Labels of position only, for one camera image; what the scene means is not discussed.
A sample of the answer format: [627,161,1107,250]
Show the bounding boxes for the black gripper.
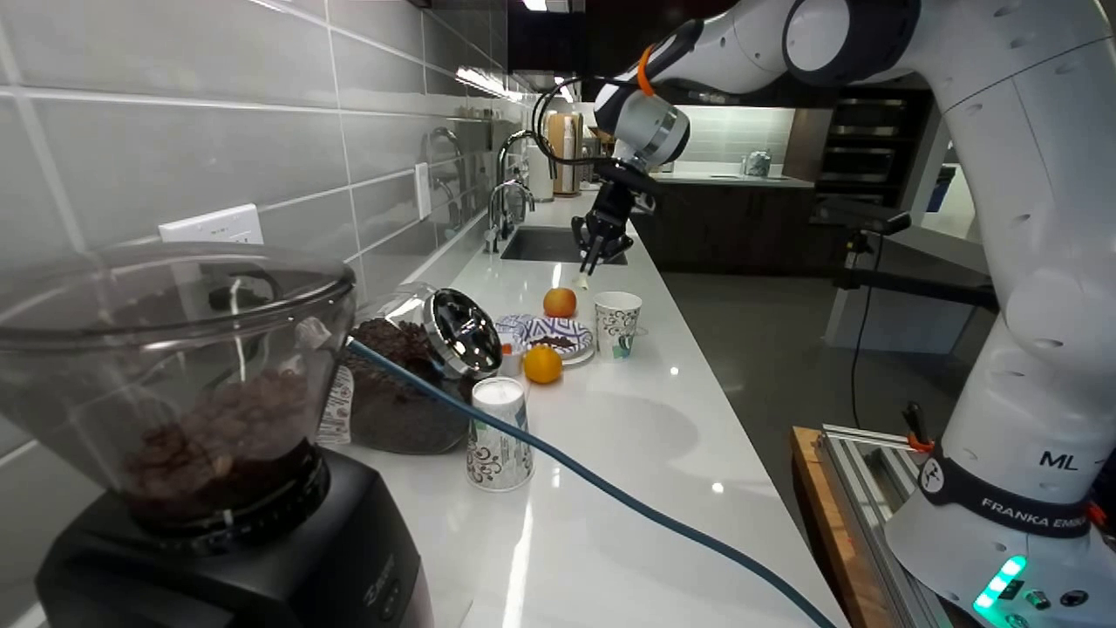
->
[573,161,655,276]

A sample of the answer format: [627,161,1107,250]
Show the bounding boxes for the large patterned paper cup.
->
[593,291,645,364]

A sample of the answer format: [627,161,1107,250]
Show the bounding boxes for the blue patterned bowl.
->
[492,312,605,369]

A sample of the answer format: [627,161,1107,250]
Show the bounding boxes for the small patterned paper cup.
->
[465,376,538,489]

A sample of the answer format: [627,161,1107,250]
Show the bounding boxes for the dark sink basin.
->
[500,225,636,269]

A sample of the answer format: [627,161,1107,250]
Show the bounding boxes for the red orange peach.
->
[541,284,584,321]

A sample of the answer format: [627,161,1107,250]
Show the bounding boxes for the chrome sink faucet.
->
[484,136,541,257]

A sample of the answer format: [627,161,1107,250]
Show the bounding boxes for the dark kitchen island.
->
[631,171,818,279]

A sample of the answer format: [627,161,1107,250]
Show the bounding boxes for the small orange tangerine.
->
[521,341,570,390]

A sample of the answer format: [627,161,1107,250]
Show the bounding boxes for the brown bag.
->
[344,318,476,456]

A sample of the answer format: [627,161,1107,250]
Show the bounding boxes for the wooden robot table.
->
[787,421,935,628]

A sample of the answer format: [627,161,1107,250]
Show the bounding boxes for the black coffee grinder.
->
[0,249,431,628]

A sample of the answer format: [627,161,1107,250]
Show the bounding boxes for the empty white wall outlet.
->
[412,161,436,225]

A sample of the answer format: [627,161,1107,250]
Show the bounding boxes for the dark teal cable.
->
[344,334,841,628]

